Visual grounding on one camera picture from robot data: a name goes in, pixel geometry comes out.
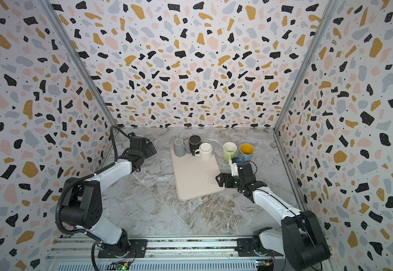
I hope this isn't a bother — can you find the light green mug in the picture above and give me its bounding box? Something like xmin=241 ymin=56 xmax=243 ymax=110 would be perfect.
xmin=223 ymin=142 xmax=238 ymax=162

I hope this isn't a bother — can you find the blue butterfly mug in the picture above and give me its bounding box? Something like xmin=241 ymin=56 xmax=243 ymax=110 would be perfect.
xmin=238 ymin=143 xmax=255 ymax=161

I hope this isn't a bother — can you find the black mug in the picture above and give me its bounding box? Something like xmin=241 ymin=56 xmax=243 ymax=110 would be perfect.
xmin=188 ymin=135 xmax=202 ymax=156

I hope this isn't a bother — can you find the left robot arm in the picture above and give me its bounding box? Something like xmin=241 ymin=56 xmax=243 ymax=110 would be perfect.
xmin=55 ymin=133 xmax=156 ymax=257

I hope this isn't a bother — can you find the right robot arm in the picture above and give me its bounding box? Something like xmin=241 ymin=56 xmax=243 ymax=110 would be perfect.
xmin=216 ymin=158 xmax=331 ymax=271

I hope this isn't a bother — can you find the white mug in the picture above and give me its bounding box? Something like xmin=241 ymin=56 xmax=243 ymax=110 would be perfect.
xmin=195 ymin=142 xmax=213 ymax=161

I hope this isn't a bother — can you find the grey mug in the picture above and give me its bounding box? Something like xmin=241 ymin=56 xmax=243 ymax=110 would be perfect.
xmin=173 ymin=138 xmax=189 ymax=158

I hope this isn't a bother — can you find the beige rectangular tray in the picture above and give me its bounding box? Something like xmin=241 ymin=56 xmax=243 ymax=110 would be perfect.
xmin=170 ymin=149 xmax=225 ymax=201

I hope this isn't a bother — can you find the left corner aluminium profile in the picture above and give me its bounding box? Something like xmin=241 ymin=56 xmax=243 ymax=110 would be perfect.
xmin=38 ymin=1 xmax=115 ymax=135

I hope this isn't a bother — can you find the corner aluminium profile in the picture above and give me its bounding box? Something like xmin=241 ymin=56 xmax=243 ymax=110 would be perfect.
xmin=274 ymin=0 xmax=339 ymax=134
xmin=38 ymin=1 xmax=115 ymax=135

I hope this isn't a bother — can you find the right corner aluminium profile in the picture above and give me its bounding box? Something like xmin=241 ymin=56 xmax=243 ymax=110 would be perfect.
xmin=274 ymin=0 xmax=339 ymax=134

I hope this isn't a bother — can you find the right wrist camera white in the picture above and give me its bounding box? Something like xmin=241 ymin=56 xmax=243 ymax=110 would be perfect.
xmin=229 ymin=158 xmax=239 ymax=177

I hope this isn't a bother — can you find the black corrugated cable conduit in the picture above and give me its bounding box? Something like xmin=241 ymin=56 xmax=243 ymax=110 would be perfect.
xmin=55 ymin=125 xmax=131 ymax=271

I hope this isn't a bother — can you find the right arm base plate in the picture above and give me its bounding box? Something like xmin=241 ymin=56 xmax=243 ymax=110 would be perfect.
xmin=235 ymin=238 xmax=283 ymax=257

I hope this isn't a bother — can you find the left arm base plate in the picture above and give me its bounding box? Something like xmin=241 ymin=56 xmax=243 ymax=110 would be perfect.
xmin=98 ymin=239 xmax=148 ymax=259

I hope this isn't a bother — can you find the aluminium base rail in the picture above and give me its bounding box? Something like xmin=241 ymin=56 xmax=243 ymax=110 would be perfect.
xmin=43 ymin=235 xmax=336 ymax=271

